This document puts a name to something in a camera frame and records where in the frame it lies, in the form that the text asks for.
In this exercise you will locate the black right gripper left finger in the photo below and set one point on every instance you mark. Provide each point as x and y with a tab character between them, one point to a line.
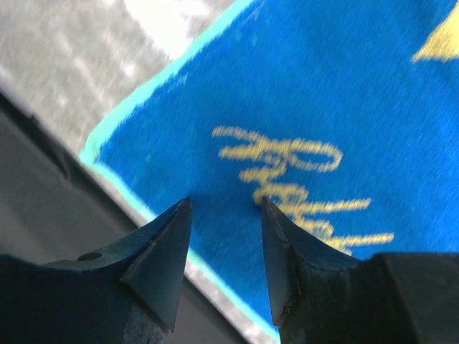
126	292

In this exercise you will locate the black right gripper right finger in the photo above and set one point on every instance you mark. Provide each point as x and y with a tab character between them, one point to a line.
321	295

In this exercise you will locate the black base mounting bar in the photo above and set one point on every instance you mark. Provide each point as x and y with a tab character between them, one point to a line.
52	210

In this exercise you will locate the yellow teal patterned towel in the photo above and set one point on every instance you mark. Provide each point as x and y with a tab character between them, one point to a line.
344	113

